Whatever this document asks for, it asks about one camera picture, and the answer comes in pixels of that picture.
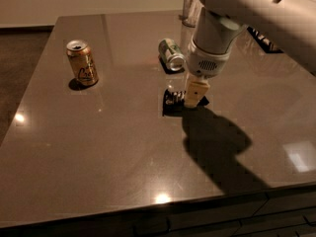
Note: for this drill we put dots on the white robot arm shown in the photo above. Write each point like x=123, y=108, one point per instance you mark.
x=290, y=24

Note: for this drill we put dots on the black wire packet basket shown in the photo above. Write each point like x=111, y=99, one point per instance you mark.
x=265, y=44

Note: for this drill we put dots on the clear cup with stirrers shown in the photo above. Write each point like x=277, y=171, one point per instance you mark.
x=191, y=9

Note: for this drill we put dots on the orange soda can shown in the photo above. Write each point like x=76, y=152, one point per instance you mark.
x=81, y=61

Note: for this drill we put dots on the black rxbar chocolate bar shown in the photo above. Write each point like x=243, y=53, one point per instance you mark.
x=174, y=104

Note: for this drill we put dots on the green soda can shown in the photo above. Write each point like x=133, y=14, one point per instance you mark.
x=171, y=55

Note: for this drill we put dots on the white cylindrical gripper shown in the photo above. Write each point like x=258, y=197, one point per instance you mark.
x=206, y=63

